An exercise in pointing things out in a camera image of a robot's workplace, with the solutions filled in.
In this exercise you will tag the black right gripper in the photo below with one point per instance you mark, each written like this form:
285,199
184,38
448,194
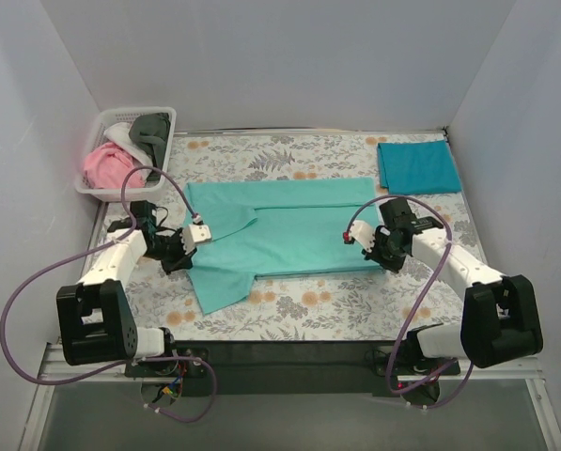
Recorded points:
378,249

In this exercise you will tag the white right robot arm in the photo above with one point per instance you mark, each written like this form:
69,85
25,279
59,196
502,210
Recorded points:
499,320

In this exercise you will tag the white plastic laundry basket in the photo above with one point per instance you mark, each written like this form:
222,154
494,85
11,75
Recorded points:
154,187

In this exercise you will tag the aluminium frame rail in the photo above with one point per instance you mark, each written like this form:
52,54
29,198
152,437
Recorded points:
54,368

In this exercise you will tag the floral patterned table mat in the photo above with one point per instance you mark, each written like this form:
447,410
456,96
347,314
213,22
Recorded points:
343,306

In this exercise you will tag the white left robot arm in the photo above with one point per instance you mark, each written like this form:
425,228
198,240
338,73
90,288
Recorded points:
95,318

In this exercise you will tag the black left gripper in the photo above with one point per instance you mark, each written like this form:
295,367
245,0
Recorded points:
178,256

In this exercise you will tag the mint green t shirt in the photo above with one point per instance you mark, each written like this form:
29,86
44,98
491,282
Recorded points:
272,228

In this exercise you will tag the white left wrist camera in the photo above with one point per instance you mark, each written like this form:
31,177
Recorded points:
193,235

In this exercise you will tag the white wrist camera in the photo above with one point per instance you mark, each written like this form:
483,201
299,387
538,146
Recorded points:
193,235
361,232

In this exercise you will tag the dark grey t shirt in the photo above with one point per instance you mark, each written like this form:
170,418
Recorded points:
150,134

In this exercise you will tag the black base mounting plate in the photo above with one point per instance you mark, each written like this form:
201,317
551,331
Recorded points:
286,367

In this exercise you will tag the white t shirt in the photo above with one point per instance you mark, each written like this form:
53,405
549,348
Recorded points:
119,134

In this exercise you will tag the folded teal t shirt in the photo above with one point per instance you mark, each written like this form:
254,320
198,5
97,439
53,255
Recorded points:
418,168

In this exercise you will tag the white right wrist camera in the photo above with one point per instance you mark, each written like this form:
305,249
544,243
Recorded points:
361,232

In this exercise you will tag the pink t shirt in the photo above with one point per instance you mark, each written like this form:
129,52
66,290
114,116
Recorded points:
107,166

